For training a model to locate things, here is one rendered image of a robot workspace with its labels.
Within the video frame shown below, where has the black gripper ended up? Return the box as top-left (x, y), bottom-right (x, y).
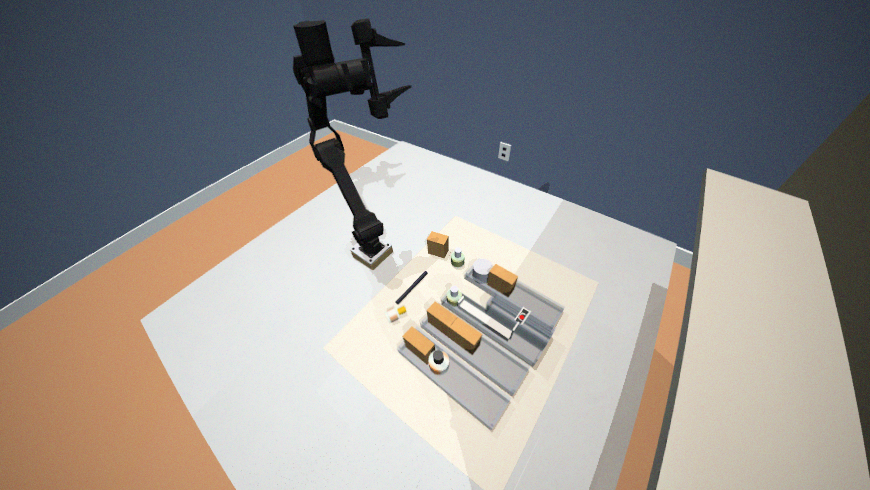
top-left (334, 19), bottom-right (412, 119)

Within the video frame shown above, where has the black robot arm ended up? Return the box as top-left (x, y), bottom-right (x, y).
top-left (293, 20), bottom-right (385, 258)

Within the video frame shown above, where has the dark grey long thin bar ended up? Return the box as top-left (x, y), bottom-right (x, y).
top-left (395, 271), bottom-right (428, 305)

